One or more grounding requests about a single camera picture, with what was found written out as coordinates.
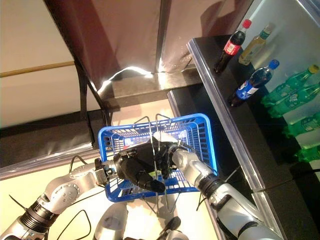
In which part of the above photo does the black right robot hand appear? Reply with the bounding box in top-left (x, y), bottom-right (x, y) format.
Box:
top-left (152, 131), bottom-right (181, 148)

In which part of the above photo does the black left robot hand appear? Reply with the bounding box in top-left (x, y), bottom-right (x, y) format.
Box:
top-left (113, 139), bottom-right (176, 193)

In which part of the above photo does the blue plastic shopping basket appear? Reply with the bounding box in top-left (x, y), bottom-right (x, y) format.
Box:
top-left (97, 113), bottom-right (219, 203)

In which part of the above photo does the silver left robot leg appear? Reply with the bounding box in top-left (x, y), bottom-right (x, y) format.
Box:
top-left (94, 202), bottom-right (130, 240)

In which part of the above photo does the silver robot leg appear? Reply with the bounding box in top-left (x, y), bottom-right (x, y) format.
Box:
top-left (94, 202), bottom-right (130, 240)
top-left (158, 216), bottom-right (191, 240)

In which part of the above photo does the silver right robot leg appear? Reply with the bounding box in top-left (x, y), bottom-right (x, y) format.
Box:
top-left (158, 216), bottom-right (191, 240)

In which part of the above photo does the black metal stand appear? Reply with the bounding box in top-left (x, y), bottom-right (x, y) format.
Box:
top-left (0, 0), bottom-right (112, 176)

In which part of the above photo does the Pepsi bottle blue label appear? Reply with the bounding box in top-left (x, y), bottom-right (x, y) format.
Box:
top-left (227, 59), bottom-right (280, 108)

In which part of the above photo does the Coca-Cola bottle red label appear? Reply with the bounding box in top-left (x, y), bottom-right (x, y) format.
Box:
top-left (213, 19), bottom-right (252, 74)

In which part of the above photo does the small yellow tea bottle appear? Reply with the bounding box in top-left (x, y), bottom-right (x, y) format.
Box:
top-left (237, 23), bottom-right (276, 67)

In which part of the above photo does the silver metal post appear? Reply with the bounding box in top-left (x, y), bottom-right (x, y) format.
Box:
top-left (154, 0), bottom-right (174, 74)

